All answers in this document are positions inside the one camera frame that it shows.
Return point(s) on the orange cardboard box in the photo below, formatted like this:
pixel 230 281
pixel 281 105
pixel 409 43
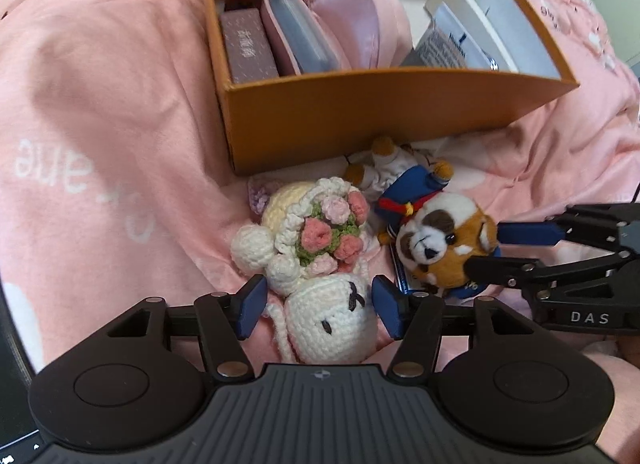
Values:
pixel 350 114

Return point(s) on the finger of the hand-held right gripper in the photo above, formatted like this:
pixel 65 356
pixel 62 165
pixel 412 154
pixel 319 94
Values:
pixel 530 233
pixel 500 269

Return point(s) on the white lotion tube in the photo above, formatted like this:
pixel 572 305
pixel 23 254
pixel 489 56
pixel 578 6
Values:
pixel 470 4

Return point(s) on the maroon cardboard box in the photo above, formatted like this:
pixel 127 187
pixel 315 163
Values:
pixel 247 47

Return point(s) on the pink printed blanket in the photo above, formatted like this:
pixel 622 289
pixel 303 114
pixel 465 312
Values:
pixel 100 94

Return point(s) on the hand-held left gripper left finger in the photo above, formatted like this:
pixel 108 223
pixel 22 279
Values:
pixel 252 304

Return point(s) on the pink and grey case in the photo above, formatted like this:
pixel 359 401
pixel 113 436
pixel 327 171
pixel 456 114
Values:
pixel 300 34

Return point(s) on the smartphone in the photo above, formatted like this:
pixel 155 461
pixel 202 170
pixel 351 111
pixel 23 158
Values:
pixel 12 394

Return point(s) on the brown plush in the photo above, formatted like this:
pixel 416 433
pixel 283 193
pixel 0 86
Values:
pixel 440 239

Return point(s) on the white crochet doll with flowers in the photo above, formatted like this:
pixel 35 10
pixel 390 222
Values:
pixel 325 314

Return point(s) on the pink fabric pouch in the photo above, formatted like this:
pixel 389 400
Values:
pixel 350 19

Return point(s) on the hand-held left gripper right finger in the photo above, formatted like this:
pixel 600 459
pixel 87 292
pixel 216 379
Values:
pixel 387 306

